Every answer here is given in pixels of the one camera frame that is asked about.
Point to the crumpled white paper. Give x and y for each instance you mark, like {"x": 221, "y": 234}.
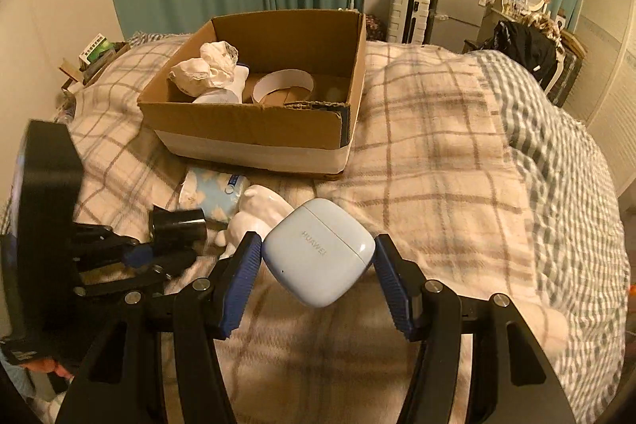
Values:
{"x": 203, "y": 71}

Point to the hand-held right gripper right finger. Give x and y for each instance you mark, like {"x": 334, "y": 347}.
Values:
{"x": 392, "y": 285}

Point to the silver refrigerator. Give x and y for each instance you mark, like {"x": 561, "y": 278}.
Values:
{"x": 454, "y": 14}

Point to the white bear figurine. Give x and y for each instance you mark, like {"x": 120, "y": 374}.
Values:
{"x": 258, "y": 210}

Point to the light blue earbuds case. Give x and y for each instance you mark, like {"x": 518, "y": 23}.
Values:
{"x": 318, "y": 250}

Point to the blue tissue packet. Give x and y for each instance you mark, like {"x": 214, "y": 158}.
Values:
{"x": 213, "y": 193}

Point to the white plastic bottle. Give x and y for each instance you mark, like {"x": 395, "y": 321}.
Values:
{"x": 218, "y": 96}

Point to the white suitcase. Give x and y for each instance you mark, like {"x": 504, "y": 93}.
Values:
{"x": 405, "y": 14}

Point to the grey gingham blanket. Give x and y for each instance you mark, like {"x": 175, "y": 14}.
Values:
{"x": 561, "y": 185}

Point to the black clothing pile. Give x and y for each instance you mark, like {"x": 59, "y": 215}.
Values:
{"x": 526, "y": 46}

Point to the checkered storage trunk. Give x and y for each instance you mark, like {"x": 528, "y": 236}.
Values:
{"x": 566, "y": 66}

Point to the brown cardboard box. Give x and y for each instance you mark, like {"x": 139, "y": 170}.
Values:
{"x": 248, "y": 141}

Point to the plaid cream blanket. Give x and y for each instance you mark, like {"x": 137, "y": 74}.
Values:
{"x": 422, "y": 146}

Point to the small black cylinder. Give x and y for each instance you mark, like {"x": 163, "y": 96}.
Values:
{"x": 179, "y": 228}

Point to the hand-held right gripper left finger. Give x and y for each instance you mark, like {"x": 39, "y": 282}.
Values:
{"x": 243, "y": 275}

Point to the green printed box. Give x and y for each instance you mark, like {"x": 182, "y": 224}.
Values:
{"x": 97, "y": 49}

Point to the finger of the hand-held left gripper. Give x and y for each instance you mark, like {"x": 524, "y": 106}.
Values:
{"x": 134, "y": 255}
{"x": 171, "y": 262}

